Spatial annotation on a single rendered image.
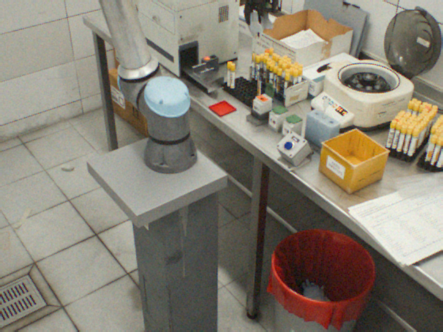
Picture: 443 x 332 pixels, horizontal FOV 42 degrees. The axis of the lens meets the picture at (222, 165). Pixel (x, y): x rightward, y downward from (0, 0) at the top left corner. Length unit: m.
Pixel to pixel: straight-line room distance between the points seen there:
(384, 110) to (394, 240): 0.53
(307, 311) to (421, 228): 0.56
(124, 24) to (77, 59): 1.96
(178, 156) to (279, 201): 1.00
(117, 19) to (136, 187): 0.44
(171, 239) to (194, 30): 0.78
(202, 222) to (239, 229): 1.02
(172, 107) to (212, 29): 0.69
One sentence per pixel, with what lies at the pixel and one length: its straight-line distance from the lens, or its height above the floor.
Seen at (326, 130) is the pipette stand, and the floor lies 0.96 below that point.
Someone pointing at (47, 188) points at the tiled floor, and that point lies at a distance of 3.08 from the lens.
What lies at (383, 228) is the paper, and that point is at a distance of 1.53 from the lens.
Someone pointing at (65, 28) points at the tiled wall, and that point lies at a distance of 3.37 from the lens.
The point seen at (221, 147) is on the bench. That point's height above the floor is 0.27.
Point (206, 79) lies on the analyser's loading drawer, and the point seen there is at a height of 0.92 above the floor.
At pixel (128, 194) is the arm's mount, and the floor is 0.92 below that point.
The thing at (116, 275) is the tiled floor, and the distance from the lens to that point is 2.58.
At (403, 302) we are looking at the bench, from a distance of 2.21.
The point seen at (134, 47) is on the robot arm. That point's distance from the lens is 1.55.
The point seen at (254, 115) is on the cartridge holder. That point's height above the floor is 0.89.
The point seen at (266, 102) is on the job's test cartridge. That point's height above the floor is 0.95.
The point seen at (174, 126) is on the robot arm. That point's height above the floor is 1.06.
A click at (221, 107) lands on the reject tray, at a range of 1.95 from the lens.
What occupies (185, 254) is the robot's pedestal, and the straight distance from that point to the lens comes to 1.78.
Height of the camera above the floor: 1.91
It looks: 38 degrees down
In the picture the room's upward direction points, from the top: 1 degrees clockwise
